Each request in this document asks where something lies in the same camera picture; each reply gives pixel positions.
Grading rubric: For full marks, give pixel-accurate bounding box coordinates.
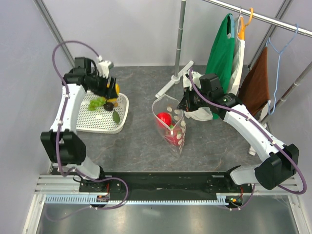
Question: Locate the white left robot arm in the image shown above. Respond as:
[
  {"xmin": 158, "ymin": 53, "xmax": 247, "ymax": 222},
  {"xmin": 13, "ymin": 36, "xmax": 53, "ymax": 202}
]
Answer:
[{"xmin": 40, "ymin": 57, "xmax": 118, "ymax": 192}]

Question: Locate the orange clothes hanger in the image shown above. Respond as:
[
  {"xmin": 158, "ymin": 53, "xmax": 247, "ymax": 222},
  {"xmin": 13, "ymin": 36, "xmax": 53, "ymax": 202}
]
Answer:
[{"xmin": 237, "ymin": 7, "xmax": 254, "ymax": 40}]

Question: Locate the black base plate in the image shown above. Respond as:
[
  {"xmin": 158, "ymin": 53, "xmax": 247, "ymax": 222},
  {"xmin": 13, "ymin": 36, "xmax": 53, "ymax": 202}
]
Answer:
[{"xmin": 79, "ymin": 172, "xmax": 252, "ymax": 200}]

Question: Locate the green shirt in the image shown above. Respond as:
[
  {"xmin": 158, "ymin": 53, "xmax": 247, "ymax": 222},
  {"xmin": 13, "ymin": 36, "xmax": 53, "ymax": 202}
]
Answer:
[{"xmin": 204, "ymin": 13, "xmax": 235, "ymax": 120}]

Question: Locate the dark purple fruit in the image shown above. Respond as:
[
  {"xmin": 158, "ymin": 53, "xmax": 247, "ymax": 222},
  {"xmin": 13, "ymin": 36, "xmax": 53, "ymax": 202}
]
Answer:
[{"xmin": 103, "ymin": 102, "xmax": 115, "ymax": 112}]

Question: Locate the grey slotted cable duct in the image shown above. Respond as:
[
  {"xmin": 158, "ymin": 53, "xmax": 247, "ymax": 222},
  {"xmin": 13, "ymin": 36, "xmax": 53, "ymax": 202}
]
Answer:
[{"xmin": 45, "ymin": 195, "xmax": 229, "ymax": 206}]

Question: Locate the clear dotted zip bag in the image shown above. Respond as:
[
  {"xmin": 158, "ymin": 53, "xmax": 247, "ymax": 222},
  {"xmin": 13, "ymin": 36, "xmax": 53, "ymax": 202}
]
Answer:
[{"xmin": 152, "ymin": 94, "xmax": 186, "ymax": 157}]

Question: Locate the red apple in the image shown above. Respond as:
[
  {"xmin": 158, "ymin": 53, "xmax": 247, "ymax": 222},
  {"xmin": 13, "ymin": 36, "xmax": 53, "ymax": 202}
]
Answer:
[{"xmin": 157, "ymin": 112, "xmax": 172, "ymax": 127}]

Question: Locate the white garment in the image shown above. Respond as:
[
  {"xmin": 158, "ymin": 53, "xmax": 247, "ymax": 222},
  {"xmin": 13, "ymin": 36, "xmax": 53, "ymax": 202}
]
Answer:
[{"xmin": 182, "ymin": 34, "xmax": 245, "ymax": 122}]

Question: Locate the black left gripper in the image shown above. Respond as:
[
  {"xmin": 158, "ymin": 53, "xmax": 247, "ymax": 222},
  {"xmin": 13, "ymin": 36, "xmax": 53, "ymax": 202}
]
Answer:
[{"xmin": 88, "ymin": 71, "xmax": 118, "ymax": 100}]

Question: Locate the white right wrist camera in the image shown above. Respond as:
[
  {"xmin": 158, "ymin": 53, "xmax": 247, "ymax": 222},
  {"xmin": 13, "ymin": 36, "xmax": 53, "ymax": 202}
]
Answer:
[{"xmin": 183, "ymin": 71, "xmax": 202, "ymax": 89}]

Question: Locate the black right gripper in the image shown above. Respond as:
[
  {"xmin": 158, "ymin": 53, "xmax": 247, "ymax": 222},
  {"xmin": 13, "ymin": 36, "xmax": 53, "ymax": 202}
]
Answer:
[{"xmin": 177, "ymin": 85, "xmax": 212, "ymax": 112}]

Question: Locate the green grape bunch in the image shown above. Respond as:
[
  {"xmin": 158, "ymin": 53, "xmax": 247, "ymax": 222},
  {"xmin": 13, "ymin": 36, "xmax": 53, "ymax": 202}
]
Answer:
[{"xmin": 88, "ymin": 97, "xmax": 106, "ymax": 111}]

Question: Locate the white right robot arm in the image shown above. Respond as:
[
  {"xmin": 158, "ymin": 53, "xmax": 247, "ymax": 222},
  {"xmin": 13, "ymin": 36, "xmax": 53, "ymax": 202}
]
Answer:
[{"xmin": 177, "ymin": 72, "xmax": 299, "ymax": 192}]

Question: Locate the red chili pepper green stem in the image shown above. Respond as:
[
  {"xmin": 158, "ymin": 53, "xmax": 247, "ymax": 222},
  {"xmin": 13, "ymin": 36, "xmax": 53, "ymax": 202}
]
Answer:
[{"xmin": 164, "ymin": 126, "xmax": 183, "ymax": 146}]

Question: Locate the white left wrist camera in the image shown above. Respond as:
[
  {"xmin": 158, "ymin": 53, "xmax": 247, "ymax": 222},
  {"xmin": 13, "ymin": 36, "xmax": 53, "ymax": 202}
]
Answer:
[{"xmin": 97, "ymin": 55, "xmax": 114, "ymax": 78}]

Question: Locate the brown towel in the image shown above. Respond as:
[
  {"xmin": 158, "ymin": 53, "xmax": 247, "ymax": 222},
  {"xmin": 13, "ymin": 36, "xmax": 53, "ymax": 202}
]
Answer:
[{"xmin": 238, "ymin": 47, "xmax": 270, "ymax": 116}]

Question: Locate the white perforated plastic basket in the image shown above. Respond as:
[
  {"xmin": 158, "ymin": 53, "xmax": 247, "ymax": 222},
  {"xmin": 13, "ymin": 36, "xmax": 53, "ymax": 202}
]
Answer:
[{"xmin": 77, "ymin": 91, "xmax": 129, "ymax": 134}]

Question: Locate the blue wire hanger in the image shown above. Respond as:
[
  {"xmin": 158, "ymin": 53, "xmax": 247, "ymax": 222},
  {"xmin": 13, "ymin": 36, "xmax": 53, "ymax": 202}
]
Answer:
[{"xmin": 265, "ymin": 23, "xmax": 299, "ymax": 116}]

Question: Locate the green leaf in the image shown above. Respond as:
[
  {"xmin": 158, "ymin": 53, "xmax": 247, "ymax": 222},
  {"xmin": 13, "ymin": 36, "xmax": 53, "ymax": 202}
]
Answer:
[{"xmin": 112, "ymin": 110, "xmax": 120, "ymax": 124}]

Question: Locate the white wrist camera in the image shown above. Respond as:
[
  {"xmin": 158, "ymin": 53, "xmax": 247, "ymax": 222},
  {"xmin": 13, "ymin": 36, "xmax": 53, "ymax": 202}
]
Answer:
[
  {"xmin": 97, "ymin": 55, "xmax": 114, "ymax": 78},
  {"xmin": 183, "ymin": 71, "xmax": 202, "ymax": 89}
]

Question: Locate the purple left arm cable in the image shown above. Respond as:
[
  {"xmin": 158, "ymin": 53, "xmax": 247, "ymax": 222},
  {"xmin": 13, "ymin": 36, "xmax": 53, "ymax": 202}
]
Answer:
[{"xmin": 43, "ymin": 40, "xmax": 130, "ymax": 222}]

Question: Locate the yellow bell pepper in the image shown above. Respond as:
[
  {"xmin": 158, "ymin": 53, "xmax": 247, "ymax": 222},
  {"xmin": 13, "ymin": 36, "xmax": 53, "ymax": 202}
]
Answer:
[{"xmin": 106, "ymin": 83, "xmax": 120, "ymax": 103}]

